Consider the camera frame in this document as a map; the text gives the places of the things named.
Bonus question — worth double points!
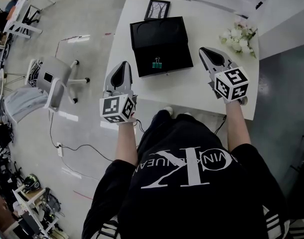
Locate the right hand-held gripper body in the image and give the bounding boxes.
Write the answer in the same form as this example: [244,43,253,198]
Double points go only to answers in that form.
[207,59,250,106]

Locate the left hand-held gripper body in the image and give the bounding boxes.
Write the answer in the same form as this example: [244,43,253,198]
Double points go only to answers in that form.
[99,83,138,125]

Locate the black box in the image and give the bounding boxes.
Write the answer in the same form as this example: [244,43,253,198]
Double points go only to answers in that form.
[129,16,194,78]

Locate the person's left forearm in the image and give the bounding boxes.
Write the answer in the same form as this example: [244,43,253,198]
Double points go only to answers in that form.
[114,120,139,167]

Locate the person's right forearm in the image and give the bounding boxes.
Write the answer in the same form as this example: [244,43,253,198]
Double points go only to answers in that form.
[225,100,253,153]

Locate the grey office chair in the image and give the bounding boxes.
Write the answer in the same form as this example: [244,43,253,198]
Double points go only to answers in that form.
[24,55,91,113]

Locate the white flower bouquet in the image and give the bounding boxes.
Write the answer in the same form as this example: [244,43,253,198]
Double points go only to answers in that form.
[219,20,258,59]

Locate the white desk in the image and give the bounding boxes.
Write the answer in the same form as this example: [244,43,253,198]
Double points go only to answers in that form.
[257,4,304,60]
[104,0,260,121]

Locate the person's black trousers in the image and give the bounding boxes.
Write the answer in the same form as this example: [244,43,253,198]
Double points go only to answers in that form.
[151,109,218,137]

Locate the grey cloth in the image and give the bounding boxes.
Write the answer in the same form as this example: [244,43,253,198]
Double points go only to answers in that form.
[4,87,49,123]

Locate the green black helmet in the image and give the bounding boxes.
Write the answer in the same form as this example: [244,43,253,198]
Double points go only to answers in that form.
[20,173,41,194]

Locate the white side table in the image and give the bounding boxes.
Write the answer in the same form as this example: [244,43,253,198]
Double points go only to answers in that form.
[3,0,56,40]

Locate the person's black printed t-shirt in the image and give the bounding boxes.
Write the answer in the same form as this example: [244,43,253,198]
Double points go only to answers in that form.
[81,122,294,239]

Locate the white shelf rack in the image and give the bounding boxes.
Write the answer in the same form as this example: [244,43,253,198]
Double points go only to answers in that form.
[11,185,61,239]

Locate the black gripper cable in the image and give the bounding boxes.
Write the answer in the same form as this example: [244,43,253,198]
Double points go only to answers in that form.
[133,119,146,134]
[213,115,227,135]

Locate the black floor cable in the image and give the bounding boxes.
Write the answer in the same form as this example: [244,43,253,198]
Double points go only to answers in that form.
[49,112,116,162]

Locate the black picture frame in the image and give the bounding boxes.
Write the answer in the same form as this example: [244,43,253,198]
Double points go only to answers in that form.
[144,0,171,21]

